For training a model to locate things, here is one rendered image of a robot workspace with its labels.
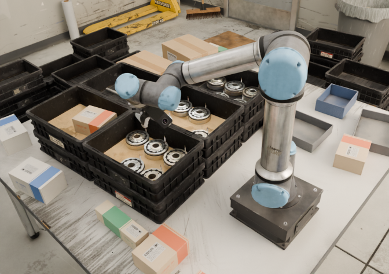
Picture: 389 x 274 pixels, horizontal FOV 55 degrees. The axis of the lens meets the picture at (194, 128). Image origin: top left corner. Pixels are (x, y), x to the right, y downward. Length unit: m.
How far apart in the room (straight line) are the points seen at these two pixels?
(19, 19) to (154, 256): 3.81
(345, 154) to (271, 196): 0.61
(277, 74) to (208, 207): 0.75
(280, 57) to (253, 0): 4.06
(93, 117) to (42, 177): 0.33
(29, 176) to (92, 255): 0.46
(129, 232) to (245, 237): 0.42
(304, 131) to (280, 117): 0.91
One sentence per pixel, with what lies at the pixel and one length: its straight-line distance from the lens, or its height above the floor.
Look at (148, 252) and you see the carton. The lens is 1.34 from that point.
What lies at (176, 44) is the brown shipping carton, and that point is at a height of 0.86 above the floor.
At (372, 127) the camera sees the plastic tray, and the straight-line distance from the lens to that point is 2.07.
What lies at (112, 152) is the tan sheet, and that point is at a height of 0.83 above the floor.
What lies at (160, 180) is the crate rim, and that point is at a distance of 1.33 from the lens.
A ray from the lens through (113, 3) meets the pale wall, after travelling 5.36.
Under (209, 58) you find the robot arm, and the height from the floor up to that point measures 1.33.
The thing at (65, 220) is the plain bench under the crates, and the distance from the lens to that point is 1.61.
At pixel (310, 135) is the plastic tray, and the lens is 1.93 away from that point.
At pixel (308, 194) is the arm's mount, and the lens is 1.48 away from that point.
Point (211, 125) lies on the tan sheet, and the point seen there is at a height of 0.83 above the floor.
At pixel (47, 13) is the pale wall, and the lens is 4.89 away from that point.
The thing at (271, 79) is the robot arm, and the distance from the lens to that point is 0.96.
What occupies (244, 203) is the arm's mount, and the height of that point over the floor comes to 0.80.
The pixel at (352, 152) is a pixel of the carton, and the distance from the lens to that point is 1.76.
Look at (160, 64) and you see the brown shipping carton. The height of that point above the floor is 0.86.
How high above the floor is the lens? 1.86
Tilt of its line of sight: 37 degrees down
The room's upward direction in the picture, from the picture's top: 3 degrees counter-clockwise
